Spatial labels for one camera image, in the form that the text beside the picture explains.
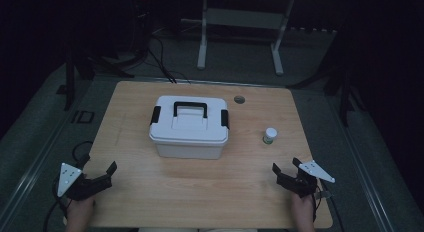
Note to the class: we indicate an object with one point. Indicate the small white bottle green label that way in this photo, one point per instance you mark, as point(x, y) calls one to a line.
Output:
point(270, 135)

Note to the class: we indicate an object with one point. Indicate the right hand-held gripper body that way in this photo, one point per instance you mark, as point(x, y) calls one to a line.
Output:
point(300, 185)

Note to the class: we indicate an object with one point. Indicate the black device with red light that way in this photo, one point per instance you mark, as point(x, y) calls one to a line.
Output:
point(141, 22)

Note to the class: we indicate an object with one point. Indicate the person's right hand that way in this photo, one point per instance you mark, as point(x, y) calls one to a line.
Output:
point(302, 204)

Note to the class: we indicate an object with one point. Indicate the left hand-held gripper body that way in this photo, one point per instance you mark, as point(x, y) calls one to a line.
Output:
point(80, 187)

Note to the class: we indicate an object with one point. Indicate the person's left hand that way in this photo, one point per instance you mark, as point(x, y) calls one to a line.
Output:
point(80, 208)

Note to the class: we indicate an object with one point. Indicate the black tripod stand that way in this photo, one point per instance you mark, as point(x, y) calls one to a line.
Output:
point(343, 92)
point(71, 75)

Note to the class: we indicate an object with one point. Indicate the white plastic storage box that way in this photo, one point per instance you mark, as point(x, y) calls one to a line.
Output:
point(189, 151)

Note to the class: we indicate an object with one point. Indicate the grey round table grommet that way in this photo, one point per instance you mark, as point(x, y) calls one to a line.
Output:
point(239, 99)

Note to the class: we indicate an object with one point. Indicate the white metal stand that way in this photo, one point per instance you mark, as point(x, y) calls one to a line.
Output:
point(241, 20)

